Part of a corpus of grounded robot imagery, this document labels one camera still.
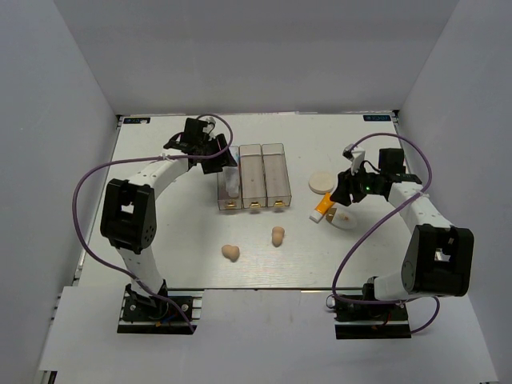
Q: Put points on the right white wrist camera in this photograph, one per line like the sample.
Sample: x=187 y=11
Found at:
x=356 y=155

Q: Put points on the left clear organizer bin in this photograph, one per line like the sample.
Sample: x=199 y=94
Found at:
x=224 y=201

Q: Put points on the clear organizer bin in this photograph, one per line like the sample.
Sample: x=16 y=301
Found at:
x=278 y=191
x=224 y=201
x=252 y=176

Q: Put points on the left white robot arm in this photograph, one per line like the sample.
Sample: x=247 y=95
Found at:
x=129 y=217

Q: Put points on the white tube pink blue print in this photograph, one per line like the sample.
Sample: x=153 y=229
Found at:
x=233 y=180

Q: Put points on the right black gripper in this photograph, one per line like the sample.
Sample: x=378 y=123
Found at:
x=346 y=185

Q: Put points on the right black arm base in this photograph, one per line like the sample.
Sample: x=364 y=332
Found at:
x=363 y=322

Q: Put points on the middle clear organizer bin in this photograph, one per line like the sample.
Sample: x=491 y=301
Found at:
x=252 y=176

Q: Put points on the orange tube white cap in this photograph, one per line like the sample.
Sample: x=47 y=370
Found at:
x=321 y=209

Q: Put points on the left beige makeup sponge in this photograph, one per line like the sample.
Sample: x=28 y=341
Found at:
x=231 y=252

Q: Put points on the white oval compact case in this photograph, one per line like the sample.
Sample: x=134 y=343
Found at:
x=341 y=219

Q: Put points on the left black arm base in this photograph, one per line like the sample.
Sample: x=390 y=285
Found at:
x=141 y=315

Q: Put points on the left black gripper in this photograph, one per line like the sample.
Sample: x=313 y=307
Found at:
x=218 y=162

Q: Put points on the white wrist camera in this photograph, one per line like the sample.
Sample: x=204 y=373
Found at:
x=210 y=123
x=356 y=155

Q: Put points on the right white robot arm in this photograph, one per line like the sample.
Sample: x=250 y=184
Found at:
x=438 y=258

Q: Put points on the right beige makeup sponge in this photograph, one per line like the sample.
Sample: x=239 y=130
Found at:
x=277 y=236

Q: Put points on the right clear organizer bin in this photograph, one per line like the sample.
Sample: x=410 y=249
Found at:
x=278 y=191

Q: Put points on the beige makeup sponge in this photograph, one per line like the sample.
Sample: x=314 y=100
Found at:
x=231 y=252
x=277 y=236

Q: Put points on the white tube blue logo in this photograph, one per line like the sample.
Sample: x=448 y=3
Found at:
x=224 y=175

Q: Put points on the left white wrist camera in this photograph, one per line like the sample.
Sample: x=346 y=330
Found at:
x=210 y=123

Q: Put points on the round cream powder puff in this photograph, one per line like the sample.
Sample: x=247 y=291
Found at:
x=321 y=182

